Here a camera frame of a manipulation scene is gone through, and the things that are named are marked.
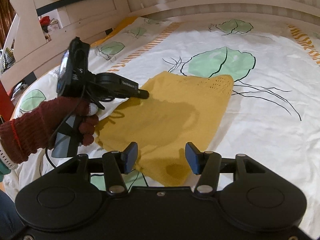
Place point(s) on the person's left hand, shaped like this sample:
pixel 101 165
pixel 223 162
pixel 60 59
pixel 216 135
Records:
pixel 50 120

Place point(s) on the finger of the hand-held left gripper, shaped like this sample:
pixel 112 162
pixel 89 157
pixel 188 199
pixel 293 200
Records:
pixel 143 94

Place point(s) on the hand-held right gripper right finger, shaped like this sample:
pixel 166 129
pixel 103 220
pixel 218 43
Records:
pixel 193 159

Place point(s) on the white wristwatch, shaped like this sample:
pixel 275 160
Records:
pixel 7 158

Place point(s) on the black and white striped cloth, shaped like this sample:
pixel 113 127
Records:
pixel 6 58

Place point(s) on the white wooden bed frame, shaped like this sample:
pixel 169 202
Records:
pixel 82 12

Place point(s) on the white leaf-print bed cover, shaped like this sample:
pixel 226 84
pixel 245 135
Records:
pixel 262 120

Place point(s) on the orange bed sheet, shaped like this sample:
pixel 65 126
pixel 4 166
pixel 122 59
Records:
pixel 117 28

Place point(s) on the person's leg in jeans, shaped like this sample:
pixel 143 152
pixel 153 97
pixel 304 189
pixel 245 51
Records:
pixel 8 215

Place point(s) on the red cloth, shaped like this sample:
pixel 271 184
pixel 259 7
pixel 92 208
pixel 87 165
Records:
pixel 45 20

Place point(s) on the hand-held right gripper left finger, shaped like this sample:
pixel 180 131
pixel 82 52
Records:
pixel 130 158

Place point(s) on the mustard yellow knit garment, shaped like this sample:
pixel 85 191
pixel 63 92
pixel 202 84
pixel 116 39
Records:
pixel 170 110

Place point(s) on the person's left forearm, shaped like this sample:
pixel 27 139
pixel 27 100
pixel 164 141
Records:
pixel 8 140

